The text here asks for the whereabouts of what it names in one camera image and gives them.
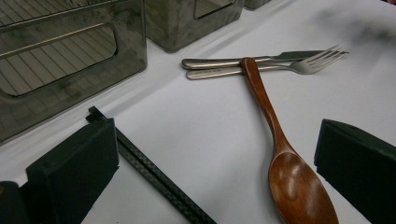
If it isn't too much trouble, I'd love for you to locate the steel fork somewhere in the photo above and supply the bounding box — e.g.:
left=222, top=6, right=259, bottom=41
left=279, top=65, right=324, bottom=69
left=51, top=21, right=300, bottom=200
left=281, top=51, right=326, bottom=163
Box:
left=185, top=45, right=349, bottom=80

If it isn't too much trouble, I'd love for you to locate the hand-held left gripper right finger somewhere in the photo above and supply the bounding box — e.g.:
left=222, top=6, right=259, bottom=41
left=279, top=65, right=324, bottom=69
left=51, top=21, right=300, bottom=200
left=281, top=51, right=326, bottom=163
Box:
left=313, top=119, right=396, bottom=224

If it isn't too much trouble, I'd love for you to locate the brown wooden spoon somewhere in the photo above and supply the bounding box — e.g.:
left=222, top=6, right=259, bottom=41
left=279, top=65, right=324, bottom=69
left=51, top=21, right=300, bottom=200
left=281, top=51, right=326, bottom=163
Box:
left=241, top=57, right=340, bottom=224

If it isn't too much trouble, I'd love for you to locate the smoky plastic bin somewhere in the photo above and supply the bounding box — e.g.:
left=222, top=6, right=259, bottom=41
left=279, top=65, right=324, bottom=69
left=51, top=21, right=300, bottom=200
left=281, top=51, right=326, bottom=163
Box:
left=243, top=0, right=272, bottom=10
left=0, top=0, right=148, bottom=146
left=143, top=0, right=246, bottom=53

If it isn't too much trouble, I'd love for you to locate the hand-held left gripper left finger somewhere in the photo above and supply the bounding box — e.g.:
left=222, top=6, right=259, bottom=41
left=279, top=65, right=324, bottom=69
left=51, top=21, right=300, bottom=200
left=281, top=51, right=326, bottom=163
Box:
left=26, top=117, right=120, bottom=224

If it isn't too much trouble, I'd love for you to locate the steel table knife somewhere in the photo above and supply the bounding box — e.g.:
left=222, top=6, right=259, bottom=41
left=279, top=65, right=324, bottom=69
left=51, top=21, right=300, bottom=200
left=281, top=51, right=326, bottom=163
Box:
left=181, top=49, right=326, bottom=70

